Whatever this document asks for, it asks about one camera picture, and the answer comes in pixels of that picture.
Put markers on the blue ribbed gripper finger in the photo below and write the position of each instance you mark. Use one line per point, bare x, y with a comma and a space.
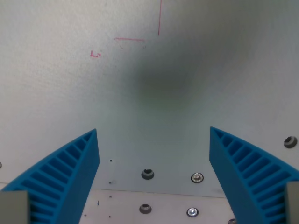
58, 177
247, 177

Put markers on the dark hex socket screw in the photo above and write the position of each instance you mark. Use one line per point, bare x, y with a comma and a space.
147, 174
145, 208
290, 142
232, 221

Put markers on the shiny silver screw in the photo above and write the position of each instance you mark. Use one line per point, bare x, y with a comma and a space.
197, 178
192, 212

